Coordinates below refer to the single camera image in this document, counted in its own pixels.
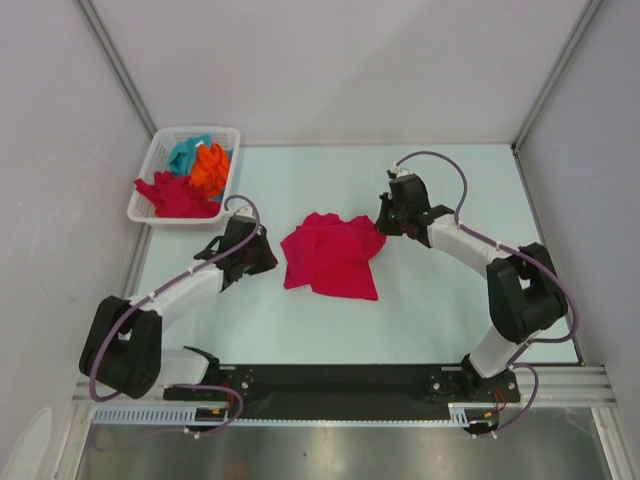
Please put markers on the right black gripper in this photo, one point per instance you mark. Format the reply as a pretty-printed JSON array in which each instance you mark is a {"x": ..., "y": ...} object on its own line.
[{"x": 383, "y": 226}]

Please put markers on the white plastic laundry basket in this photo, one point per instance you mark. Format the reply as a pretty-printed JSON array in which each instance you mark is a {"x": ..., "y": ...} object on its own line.
[{"x": 141, "y": 210}]

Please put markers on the left aluminium frame post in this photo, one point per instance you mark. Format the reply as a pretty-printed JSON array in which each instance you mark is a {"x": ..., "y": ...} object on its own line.
[{"x": 115, "y": 62}]

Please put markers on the slotted cable duct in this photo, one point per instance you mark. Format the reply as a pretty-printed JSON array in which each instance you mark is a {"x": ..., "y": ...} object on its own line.
[{"x": 182, "y": 416}]

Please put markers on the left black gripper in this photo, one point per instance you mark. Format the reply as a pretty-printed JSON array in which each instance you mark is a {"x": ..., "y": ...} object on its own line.
[{"x": 268, "y": 260}]

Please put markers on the right aluminium frame post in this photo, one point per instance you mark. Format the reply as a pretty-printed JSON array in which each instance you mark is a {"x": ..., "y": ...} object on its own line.
[{"x": 577, "y": 35}]

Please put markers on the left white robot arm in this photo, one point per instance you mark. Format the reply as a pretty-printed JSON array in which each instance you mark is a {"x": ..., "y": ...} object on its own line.
[{"x": 125, "y": 348}]

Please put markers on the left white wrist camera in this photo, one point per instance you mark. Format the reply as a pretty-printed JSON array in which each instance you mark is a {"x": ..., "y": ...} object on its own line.
[{"x": 245, "y": 212}]

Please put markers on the orange t shirt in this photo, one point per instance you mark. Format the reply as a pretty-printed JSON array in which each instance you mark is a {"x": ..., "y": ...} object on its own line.
[{"x": 210, "y": 170}]

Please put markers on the teal t shirt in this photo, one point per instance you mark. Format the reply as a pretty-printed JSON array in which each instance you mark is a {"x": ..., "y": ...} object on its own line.
[{"x": 183, "y": 155}]

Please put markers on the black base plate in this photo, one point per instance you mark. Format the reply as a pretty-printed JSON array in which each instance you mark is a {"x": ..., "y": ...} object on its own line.
[{"x": 374, "y": 392}]

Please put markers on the aluminium frame post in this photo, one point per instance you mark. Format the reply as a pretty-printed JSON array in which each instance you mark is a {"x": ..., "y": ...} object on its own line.
[
  {"x": 577, "y": 35},
  {"x": 115, "y": 62}
]

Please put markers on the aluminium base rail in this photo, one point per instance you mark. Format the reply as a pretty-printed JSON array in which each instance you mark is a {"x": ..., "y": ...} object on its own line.
[{"x": 542, "y": 385}]

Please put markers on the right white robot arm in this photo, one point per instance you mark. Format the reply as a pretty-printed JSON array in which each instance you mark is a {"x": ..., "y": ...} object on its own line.
[{"x": 523, "y": 294}]

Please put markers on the red t shirt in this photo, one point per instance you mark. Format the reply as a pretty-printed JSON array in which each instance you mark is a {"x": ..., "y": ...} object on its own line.
[
  {"x": 173, "y": 197},
  {"x": 332, "y": 256}
]

